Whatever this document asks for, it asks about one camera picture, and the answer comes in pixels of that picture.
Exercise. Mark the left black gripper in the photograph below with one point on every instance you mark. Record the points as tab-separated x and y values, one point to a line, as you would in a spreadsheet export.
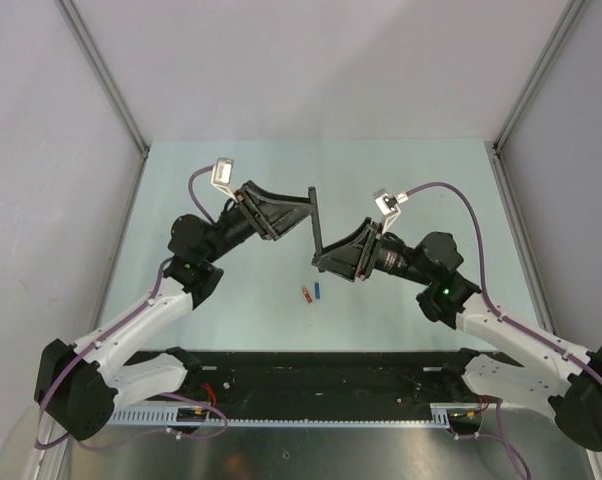
272	215

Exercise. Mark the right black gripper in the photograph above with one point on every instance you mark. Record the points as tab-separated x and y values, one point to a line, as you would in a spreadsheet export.
354	256

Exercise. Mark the black remote control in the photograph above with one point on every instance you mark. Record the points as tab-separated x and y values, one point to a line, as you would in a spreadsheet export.
316	229

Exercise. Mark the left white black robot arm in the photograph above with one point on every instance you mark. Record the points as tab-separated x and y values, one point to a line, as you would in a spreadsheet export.
81	384

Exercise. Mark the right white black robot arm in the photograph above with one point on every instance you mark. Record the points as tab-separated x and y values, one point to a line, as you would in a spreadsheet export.
549	375

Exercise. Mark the red battery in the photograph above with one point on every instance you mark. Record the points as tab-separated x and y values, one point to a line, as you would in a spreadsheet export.
307	295

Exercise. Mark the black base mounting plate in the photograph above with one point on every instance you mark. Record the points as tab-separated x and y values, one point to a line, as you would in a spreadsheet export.
411	377

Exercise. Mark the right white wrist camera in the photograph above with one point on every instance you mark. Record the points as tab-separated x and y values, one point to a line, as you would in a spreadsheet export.
389	206

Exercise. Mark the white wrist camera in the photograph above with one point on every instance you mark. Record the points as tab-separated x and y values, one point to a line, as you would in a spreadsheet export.
389	206
221	176

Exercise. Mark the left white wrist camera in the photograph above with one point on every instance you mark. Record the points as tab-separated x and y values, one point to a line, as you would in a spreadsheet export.
221	176

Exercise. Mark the grey slotted cable duct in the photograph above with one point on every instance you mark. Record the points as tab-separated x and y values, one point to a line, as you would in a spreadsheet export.
188	416

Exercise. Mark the left aluminium frame post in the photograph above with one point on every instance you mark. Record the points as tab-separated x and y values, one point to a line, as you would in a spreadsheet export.
85	40

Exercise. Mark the aluminium frame post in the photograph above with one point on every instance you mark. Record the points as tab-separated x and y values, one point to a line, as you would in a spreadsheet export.
85	40
556	43

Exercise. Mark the right aluminium frame post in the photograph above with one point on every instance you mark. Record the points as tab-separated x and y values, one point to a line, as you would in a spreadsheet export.
556	43

